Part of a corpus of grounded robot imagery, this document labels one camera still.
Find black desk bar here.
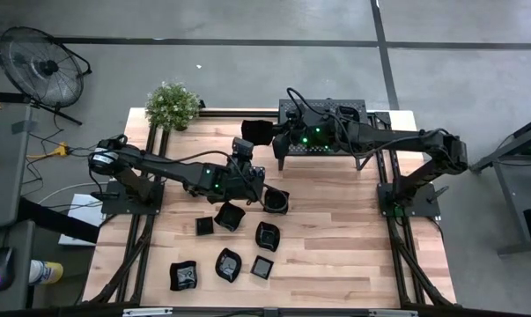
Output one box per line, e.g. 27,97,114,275
17,196,101,246

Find yellow and white can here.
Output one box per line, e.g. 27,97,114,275
28,259,64,286

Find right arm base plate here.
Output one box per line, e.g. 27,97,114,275
377,182,441,217

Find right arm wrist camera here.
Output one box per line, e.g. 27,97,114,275
284,107,305,129

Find grey equipment stand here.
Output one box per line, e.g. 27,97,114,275
469,112,531,259

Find black perforated metal shelf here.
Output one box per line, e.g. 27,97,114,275
277,98,374,172

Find small square black plate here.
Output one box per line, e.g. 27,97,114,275
195,216,215,237
249,254,276,281

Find black computer mouse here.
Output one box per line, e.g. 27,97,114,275
0,246,16,291

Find black floor fan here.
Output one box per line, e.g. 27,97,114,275
0,26,92,127

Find grey side desk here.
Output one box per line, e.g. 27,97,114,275
0,101,37,312

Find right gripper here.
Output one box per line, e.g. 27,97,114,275
267,122,313,160

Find yellow power plug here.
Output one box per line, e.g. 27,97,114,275
26,141,69,160

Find wavy square black plate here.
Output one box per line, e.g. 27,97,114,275
240,118,275,147
213,201,247,232
168,260,199,292
263,188,291,216

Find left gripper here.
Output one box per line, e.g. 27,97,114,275
210,163,276,211

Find black aluminium table frame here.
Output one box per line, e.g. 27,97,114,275
82,107,458,309

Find silver metal bracket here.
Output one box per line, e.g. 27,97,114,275
368,308,420,317
122,306,174,317

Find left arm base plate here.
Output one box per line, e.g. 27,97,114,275
100,181,165,216

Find green potted plant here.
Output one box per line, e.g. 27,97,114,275
144,81,201,132

